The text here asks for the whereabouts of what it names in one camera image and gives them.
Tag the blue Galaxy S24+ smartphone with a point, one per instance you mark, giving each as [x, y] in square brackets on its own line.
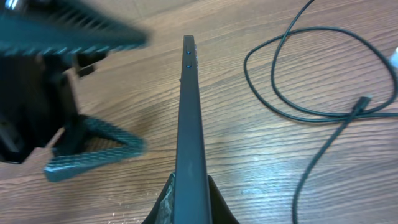
[192, 195]

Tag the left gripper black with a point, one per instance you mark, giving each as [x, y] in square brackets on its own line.
[36, 94]

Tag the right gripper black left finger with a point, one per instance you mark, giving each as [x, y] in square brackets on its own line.
[163, 209]

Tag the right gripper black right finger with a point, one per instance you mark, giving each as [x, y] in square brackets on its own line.
[221, 214]

